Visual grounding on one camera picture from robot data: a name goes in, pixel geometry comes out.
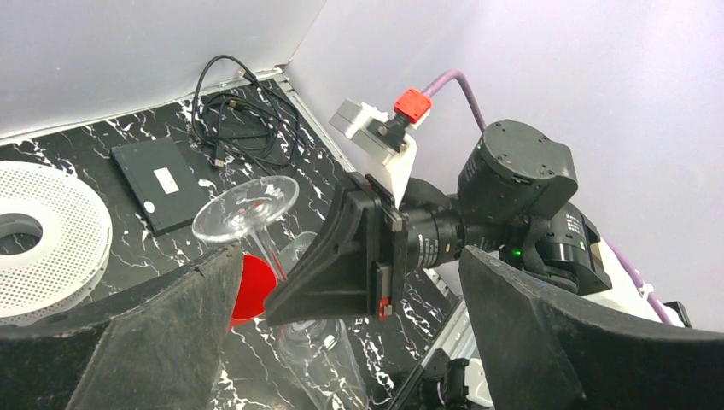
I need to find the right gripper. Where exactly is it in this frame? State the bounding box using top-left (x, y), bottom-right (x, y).
top-left (265, 172), bottom-right (407, 325)

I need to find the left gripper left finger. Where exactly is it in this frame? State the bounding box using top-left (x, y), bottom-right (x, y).
top-left (1, 246), bottom-right (243, 409)

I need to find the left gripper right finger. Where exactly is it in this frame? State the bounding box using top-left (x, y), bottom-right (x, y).
top-left (458, 247), bottom-right (723, 409)

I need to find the clear wide wine glass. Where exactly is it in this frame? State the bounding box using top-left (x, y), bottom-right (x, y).
top-left (191, 175), bottom-right (300, 283)

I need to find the red wine glass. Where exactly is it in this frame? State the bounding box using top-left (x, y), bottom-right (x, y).
top-left (229, 254), bottom-right (277, 330)

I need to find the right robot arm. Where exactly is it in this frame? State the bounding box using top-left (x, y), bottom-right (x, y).
top-left (265, 120), bottom-right (667, 325)

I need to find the white filament spool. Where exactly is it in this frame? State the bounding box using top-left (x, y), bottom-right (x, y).
top-left (1, 161), bottom-right (113, 326)

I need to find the black flat box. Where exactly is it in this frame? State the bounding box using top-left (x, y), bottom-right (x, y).
top-left (110, 138), bottom-right (209, 236)

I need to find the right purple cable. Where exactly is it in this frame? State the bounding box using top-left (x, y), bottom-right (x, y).
top-left (421, 68), bottom-right (674, 326)

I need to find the black coiled cable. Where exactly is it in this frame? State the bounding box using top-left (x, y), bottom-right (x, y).
top-left (190, 55), bottom-right (309, 177)

